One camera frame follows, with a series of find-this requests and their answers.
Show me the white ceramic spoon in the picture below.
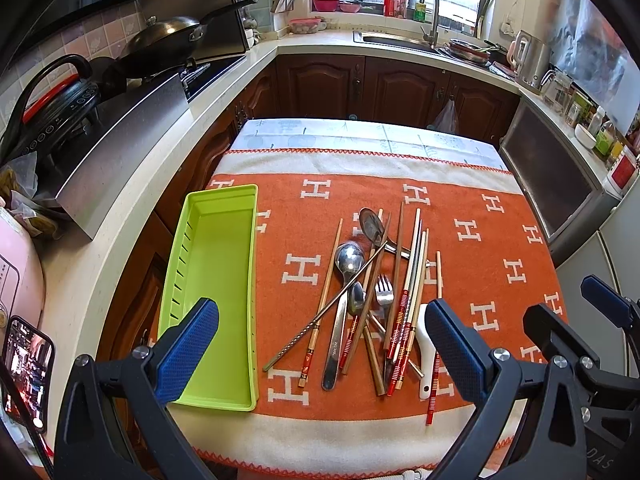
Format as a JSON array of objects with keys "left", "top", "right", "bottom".
[{"left": 416, "top": 304, "right": 436, "bottom": 401}]

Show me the steel fork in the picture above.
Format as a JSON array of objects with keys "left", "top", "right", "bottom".
[{"left": 375, "top": 275, "right": 394, "bottom": 314}]

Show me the large steel tablespoon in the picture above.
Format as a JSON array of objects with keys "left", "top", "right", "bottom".
[{"left": 321, "top": 240, "right": 364, "bottom": 391}]

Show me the dark brown wooden chopstick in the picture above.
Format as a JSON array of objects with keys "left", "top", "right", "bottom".
[{"left": 383, "top": 198, "right": 405, "bottom": 357}]

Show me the kitchen faucet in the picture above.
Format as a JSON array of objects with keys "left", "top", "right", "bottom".
[{"left": 419, "top": 0, "right": 440, "bottom": 49}]

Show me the smartphone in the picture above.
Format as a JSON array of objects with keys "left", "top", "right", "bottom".
[{"left": 2, "top": 315, "right": 55, "bottom": 434}]

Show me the grey oven appliance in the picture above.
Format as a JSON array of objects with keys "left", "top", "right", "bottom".
[{"left": 499, "top": 98, "right": 620, "bottom": 266}]

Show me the orange H-pattern blanket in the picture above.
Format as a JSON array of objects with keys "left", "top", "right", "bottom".
[{"left": 169, "top": 148, "right": 569, "bottom": 478}]

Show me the green plastic utensil tray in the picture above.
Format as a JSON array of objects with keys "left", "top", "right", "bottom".
[{"left": 158, "top": 184, "right": 258, "bottom": 412}]

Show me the small steel spoon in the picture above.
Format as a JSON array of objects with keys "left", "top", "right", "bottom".
[{"left": 347, "top": 282, "right": 385, "bottom": 336}]

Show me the light blue table cover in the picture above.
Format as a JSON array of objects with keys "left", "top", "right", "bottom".
[{"left": 232, "top": 118, "right": 506, "bottom": 170}]

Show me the steel Chinese soup spoon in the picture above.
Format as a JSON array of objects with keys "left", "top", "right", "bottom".
[{"left": 358, "top": 208, "right": 436, "bottom": 268}]

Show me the light bamboo chopstick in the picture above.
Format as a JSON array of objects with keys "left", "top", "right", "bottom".
[{"left": 297, "top": 219, "right": 343, "bottom": 389}]

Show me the steel stove guard panel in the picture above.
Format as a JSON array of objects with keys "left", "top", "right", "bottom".
[{"left": 51, "top": 70, "right": 188, "bottom": 240}]

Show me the steel electric kettle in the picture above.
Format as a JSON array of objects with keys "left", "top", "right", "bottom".
[{"left": 506, "top": 30, "right": 550, "bottom": 93}]

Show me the black kettle red rim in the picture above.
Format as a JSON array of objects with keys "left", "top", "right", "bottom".
[{"left": 1, "top": 54, "right": 100, "bottom": 164}]

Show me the red bottle on sill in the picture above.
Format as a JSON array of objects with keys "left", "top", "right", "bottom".
[{"left": 383, "top": 0, "right": 395, "bottom": 16}]

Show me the pink bowl on counter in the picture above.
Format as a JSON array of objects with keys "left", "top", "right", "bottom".
[{"left": 288, "top": 16, "right": 326, "bottom": 35}]

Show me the black wok with handle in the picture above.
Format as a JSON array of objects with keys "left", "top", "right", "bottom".
[{"left": 119, "top": 0, "right": 258, "bottom": 62}]

